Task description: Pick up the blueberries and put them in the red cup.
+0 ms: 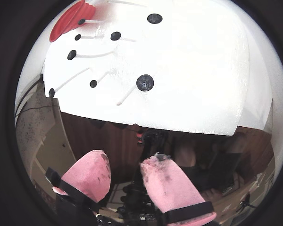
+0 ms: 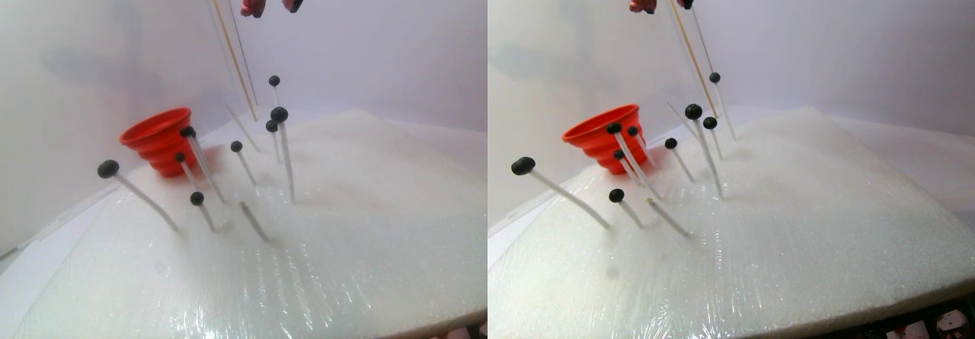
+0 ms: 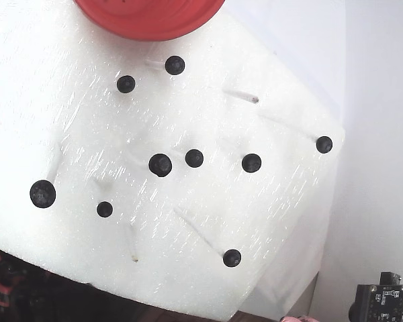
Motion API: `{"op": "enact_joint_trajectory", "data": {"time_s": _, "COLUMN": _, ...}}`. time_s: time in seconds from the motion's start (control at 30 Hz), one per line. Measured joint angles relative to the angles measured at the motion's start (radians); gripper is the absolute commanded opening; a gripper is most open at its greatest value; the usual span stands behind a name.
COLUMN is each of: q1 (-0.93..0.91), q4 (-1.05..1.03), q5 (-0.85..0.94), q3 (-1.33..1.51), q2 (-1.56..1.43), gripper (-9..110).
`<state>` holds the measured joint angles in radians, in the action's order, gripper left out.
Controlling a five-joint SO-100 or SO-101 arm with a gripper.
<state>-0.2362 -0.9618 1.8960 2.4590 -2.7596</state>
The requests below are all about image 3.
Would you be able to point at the red collapsible silicone cup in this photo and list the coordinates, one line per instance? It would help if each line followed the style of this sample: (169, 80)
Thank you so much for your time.
(147, 20)

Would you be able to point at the white plastic stick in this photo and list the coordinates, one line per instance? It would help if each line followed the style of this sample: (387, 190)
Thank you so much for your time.
(55, 164)
(242, 96)
(131, 243)

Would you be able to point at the white foam board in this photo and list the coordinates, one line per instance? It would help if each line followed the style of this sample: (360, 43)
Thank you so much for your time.
(87, 117)

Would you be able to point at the pink object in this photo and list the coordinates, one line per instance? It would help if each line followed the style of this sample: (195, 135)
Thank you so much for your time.
(293, 319)

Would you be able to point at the black camera module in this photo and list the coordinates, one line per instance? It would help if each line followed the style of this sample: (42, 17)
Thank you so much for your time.
(383, 302)

